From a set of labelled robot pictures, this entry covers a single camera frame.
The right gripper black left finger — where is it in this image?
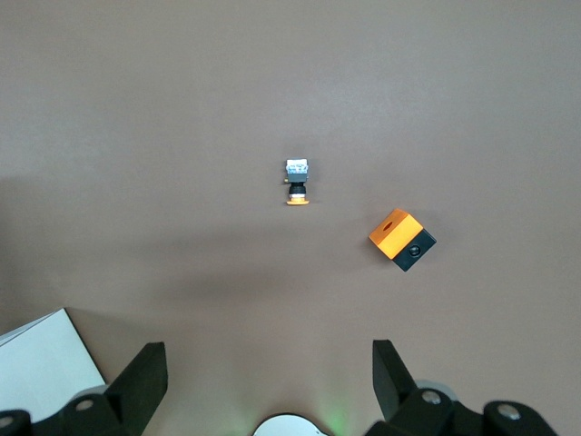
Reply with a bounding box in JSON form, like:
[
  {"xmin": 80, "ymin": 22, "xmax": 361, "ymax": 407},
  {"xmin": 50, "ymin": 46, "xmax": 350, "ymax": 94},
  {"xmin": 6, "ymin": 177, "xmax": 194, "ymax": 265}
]
[{"xmin": 58, "ymin": 341, "xmax": 169, "ymax": 436}]

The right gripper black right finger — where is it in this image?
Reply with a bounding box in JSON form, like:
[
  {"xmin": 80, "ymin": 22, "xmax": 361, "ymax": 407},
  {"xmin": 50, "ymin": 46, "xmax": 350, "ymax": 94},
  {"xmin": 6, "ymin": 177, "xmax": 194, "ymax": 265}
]
[{"xmin": 367, "ymin": 338, "xmax": 460, "ymax": 436}]

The white drawer cabinet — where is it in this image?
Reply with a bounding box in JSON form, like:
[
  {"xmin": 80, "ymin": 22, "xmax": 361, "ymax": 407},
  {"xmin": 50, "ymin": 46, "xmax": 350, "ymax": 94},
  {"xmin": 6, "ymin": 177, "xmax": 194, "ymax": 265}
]
[{"xmin": 0, "ymin": 307, "xmax": 108, "ymax": 412}]

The red mushroom push button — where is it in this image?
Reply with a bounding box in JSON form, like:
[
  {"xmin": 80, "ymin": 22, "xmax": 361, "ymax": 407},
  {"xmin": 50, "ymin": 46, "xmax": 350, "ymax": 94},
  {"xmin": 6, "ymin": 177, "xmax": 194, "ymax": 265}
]
[{"xmin": 284, "ymin": 157, "xmax": 312, "ymax": 207}]

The orange and black box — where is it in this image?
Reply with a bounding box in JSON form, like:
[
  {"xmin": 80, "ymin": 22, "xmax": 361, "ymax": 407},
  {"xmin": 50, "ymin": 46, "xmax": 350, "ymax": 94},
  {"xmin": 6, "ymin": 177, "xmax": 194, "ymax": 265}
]
[{"xmin": 368, "ymin": 207, "xmax": 438, "ymax": 273}]

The brown table cover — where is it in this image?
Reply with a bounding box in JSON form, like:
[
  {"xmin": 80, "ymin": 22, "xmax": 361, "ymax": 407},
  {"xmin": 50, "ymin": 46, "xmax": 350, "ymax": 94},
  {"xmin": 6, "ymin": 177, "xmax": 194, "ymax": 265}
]
[{"xmin": 0, "ymin": 0, "xmax": 581, "ymax": 436}]

